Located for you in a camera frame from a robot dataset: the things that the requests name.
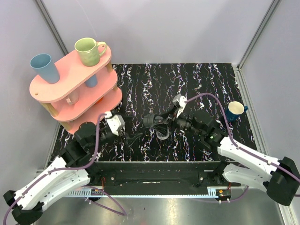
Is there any purple cable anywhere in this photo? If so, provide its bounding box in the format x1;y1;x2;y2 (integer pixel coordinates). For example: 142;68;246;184
3;112;128;225
184;92;300;203

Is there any green ceramic mug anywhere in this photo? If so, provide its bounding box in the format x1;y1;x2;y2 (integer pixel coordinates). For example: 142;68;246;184
74;37;107;67

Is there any black marble pattern mat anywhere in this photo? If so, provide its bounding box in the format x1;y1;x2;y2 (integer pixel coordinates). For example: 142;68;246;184
52;63;255;163

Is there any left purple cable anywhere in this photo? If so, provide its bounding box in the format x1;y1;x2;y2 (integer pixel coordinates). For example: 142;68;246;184
3;112;128;225

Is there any dark blue mug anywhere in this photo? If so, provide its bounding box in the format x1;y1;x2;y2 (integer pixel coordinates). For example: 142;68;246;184
225;101;248;122

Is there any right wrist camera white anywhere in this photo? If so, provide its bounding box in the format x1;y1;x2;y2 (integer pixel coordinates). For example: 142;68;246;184
172;94;187;118

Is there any clear elbow pipe fitting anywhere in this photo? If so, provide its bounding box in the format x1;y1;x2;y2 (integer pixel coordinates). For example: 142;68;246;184
156;123;170;140

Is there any pale pink mug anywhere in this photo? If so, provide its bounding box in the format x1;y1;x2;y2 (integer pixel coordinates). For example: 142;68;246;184
66;90;79;105

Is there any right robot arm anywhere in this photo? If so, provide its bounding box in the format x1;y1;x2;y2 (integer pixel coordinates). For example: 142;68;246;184
143;109;300;206

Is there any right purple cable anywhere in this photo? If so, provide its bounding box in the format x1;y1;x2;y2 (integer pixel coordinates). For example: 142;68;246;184
184;92;300;203

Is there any light blue plastic cup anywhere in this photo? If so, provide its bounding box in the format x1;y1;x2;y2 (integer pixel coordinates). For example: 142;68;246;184
30;53;60;84

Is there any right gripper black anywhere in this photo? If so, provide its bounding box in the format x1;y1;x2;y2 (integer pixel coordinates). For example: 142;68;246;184
151;105;204;136

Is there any white slotted cable duct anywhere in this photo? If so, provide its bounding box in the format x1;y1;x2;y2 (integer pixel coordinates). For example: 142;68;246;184
65;187;232;199

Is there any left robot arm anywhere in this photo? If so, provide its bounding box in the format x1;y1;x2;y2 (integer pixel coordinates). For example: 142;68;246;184
3;122;142;225

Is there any small blue cup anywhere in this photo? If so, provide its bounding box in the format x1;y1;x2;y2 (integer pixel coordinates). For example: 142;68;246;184
85;75;98;88

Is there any pink three-tier wooden shelf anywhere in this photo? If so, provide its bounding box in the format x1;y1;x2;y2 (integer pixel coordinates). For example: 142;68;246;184
29;47;122;134

